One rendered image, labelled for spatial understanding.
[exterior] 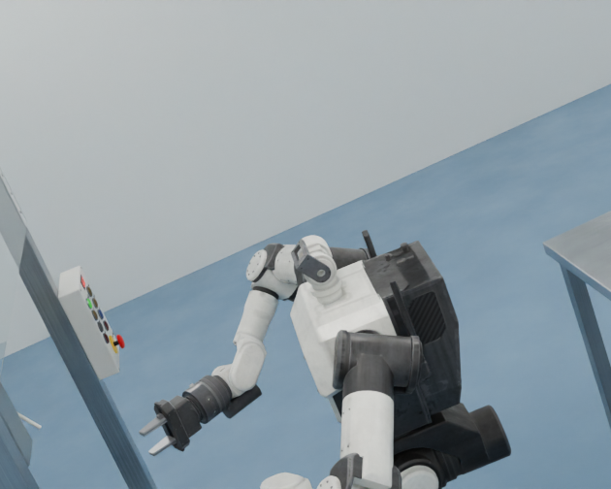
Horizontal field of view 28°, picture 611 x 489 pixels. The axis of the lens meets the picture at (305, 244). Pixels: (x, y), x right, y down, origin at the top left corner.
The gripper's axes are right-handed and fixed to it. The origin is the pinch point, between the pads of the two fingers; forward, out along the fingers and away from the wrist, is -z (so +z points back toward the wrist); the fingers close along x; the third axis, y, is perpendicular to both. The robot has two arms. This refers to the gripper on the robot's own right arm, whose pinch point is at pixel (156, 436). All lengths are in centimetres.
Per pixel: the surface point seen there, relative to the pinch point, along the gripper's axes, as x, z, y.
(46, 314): -15, 10, 59
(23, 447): -15.3, -26.2, 2.2
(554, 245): 13, 110, -21
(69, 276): -18, 23, 65
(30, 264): -29, 12, 58
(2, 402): -25.7, -25.2, 4.0
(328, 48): 20, 261, 240
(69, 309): -14, 16, 56
